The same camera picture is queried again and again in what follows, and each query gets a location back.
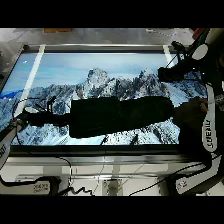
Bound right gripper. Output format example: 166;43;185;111
157;65;188;84

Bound coiled black cable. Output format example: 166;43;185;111
58;185;96;197

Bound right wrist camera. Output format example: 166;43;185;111
170;40;188;60

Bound black pants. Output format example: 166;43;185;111
67;95;176;140

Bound heap of clothes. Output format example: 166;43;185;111
191;28;211;44

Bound dark brown garment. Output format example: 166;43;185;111
172;97;210;159

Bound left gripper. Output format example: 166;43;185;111
23;111;57;128

